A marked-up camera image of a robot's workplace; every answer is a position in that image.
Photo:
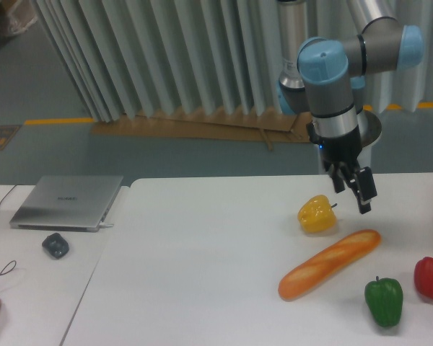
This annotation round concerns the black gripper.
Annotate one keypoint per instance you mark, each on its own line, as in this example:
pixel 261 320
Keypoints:
pixel 346 149

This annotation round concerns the red toy bell pepper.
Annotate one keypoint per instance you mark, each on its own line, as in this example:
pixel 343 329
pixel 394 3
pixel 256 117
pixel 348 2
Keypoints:
pixel 423 277

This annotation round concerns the silver closed laptop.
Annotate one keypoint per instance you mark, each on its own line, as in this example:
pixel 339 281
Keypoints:
pixel 68 203

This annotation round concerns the white usb plug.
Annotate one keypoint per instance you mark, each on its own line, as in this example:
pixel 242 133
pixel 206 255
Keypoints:
pixel 104 225

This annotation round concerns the yellow toy bell pepper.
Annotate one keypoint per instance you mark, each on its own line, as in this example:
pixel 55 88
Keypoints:
pixel 316 215

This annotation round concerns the white side table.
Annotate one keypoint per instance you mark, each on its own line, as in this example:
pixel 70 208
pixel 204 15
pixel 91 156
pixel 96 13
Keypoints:
pixel 39 294

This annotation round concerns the flat brown cardboard sheet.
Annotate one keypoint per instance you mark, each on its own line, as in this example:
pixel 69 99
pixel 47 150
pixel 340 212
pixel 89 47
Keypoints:
pixel 269 128

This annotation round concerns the green toy bell pepper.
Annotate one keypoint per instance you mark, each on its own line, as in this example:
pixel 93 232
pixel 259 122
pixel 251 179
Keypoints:
pixel 384 299

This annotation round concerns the orange toy baguette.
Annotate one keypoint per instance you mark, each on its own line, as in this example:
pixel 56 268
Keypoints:
pixel 311 273

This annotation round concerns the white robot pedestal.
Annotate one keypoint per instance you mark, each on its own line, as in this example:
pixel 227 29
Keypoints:
pixel 368 144

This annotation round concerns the pale green folding screen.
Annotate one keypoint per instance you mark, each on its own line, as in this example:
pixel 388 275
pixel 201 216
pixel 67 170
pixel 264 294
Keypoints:
pixel 130 56

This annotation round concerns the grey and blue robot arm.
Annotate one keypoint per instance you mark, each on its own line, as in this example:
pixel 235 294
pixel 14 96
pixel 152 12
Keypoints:
pixel 317 74

